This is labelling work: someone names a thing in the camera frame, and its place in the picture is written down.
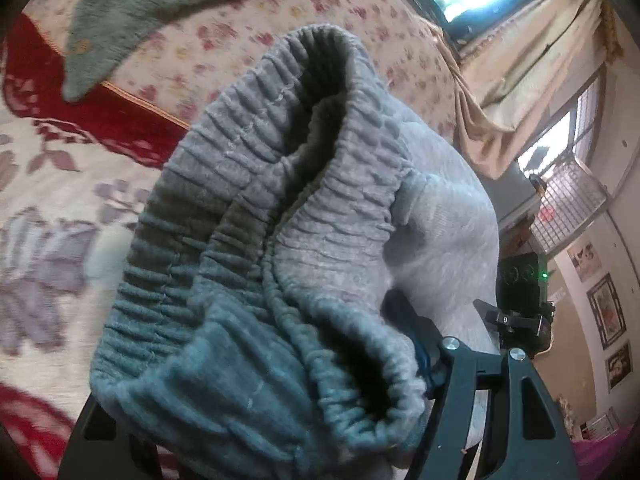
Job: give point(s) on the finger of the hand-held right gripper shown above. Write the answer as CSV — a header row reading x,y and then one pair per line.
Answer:
x,y
500,316

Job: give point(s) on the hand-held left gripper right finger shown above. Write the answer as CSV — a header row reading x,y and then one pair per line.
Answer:
x,y
425,360

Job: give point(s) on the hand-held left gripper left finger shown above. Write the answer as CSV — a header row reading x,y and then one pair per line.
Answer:
x,y
100,440

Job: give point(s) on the grey pants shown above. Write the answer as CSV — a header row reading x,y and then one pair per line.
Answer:
x,y
310,260

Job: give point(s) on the grey box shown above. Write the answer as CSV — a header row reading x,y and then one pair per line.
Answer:
x,y
517,195

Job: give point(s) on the large framed picture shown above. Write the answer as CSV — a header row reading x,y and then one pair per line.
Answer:
x,y
607,312

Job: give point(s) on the window with metal grille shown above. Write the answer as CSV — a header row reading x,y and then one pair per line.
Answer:
x,y
570,180

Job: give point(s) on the small framed picture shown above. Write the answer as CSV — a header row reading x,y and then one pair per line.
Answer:
x,y
619,365

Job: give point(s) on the white box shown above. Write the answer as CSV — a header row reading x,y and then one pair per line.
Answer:
x,y
600,425

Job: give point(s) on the pink cloth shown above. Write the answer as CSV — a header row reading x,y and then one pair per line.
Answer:
x,y
605,455

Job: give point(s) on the beige curtain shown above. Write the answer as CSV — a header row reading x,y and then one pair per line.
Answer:
x,y
525,75

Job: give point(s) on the red cream patterned blanket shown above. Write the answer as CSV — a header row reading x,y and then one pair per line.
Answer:
x,y
50,185

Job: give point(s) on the floral bedsheet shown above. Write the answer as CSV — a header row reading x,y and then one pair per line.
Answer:
x,y
225,45

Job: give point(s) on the green fuzzy cardigan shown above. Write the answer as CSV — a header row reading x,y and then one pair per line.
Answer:
x,y
175,5

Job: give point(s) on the wall poster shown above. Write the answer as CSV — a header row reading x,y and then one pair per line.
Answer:
x,y
585,260

